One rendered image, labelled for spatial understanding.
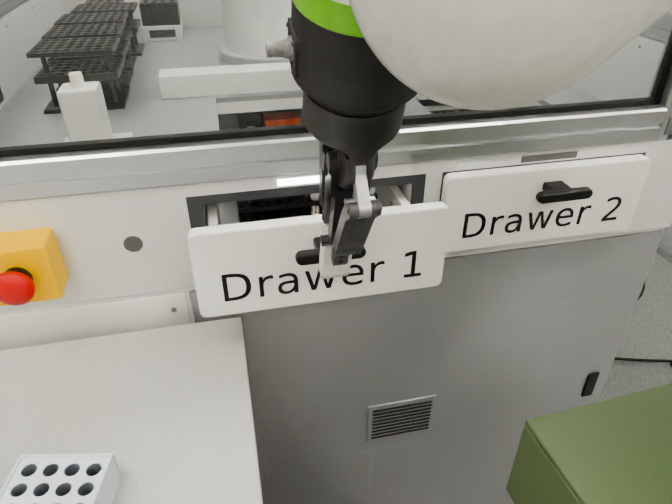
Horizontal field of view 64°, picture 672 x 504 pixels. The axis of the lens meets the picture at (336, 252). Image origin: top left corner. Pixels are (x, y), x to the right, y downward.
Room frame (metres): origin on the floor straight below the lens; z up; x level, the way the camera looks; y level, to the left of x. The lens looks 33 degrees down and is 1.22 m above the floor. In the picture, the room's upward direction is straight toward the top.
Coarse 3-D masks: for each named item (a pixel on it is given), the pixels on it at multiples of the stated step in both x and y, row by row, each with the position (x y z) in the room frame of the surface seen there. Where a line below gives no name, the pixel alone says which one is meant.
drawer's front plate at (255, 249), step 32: (256, 224) 0.50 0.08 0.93; (288, 224) 0.50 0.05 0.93; (320, 224) 0.50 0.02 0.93; (384, 224) 0.52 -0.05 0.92; (416, 224) 0.52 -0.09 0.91; (448, 224) 0.53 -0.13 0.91; (192, 256) 0.47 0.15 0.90; (224, 256) 0.48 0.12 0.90; (256, 256) 0.49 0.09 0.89; (288, 256) 0.49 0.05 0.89; (384, 256) 0.52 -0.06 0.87; (416, 256) 0.53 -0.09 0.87; (256, 288) 0.48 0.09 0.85; (288, 288) 0.49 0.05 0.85; (320, 288) 0.50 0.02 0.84; (352, 288) 0.51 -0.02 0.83; (384, 288) 0.52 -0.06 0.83; (416, 288) 0.53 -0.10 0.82
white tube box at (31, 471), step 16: (16, 464) 0.30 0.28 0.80; (32, 464) 0.30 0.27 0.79; (48, 464) 0.30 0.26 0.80; (64, 464) 0.30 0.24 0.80; (80, 464) 0.30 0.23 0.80; (96, 464) 0.30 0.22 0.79; (112, 464) 0.30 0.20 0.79; (16, 480) 0.28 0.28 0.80; (32, 480) 0.28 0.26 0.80; (48, 480) 0.28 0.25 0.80; (64, 480) 0.28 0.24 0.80; (80, 480) 0.28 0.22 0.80; (96, 480) 0.28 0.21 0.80; (112, 480) 0.29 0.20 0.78; (0, 496) 0.27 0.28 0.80; (16, 496) 0.28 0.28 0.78; (32, 496) 0.27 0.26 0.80; (48, 496) 0.27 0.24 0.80; (64, 496) 0.27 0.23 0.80; (80, 496) 0.27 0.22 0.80; (96, 496) 0.27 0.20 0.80; (112, 496) 0.29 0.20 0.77
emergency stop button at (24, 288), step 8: (8, 272) 0.45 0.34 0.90; (16, 272) 0.46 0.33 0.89; (0, 280) 0.45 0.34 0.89; (8, 280) 0.45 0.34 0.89; (16, 280) 0.45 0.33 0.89; (24, 280) 0.45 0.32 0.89; (0, 288) 0.44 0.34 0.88; (8, 288) 0.44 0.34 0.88; (16, 288) 0.45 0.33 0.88; (24, 288) 0.45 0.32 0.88; (32, 288) 0.45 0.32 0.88; (0, 296) 0.44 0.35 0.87; (8, 296) 0.44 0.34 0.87; (16, 296) 0.44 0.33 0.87; (24, 296) 0.45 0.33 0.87; (32, 296) 0.45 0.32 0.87; (8, 304) 0.44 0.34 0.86; (16, 304) 0.45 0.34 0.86
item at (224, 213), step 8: (376, 192) 0.71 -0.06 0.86; (384, 192) 0.67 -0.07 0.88; (392, 192) 0.64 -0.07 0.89; (400, 192) 0.64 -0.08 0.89; (384, 200) 0.67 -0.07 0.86; (392, 200) 0.64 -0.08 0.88; (400, 200) 0.61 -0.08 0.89; (208, 208) 0.59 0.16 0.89; (216, 208) 0.59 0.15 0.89; (224, 208) 0.70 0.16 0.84; (232, 208) 0.70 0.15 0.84; (208, 216) 0.57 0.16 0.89; (216, 216) 0.57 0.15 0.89; (224, 216) 0.67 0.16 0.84; (232, 216) 0.67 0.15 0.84; (208, 224) 0.55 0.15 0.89; (216, 224) 0.55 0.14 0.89; (224, 224) 0.65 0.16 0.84
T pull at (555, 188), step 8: (544, 184) 0.63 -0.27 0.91; (552, 184) 0.63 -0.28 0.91; (560, 184) 0.63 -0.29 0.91; (544, 192) 0.60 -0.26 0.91; (552, 192) 0.60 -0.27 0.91; (560, 192) 0.60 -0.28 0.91; (568, 192) 0.60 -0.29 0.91; (576, 192) 0.60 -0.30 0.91; (584, 192) 0.61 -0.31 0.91; (592, 192) 0.61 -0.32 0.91; (544, 200) 0.59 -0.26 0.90; (552, 200) 0.60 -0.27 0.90; (560, 200) 0.60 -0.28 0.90; (568, 200) 0.60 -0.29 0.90
